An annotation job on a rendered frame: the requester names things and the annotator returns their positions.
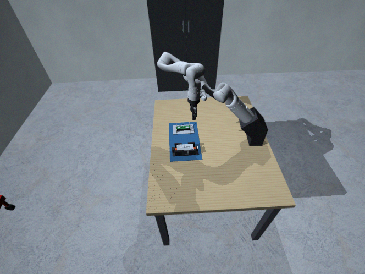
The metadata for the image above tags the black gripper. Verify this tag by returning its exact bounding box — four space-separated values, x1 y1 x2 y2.
187 97 200 120

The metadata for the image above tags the blue flat plate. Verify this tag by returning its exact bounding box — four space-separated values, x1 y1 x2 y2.
169 122 202 162

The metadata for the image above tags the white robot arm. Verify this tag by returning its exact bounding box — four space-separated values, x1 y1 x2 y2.
157 52 255 123

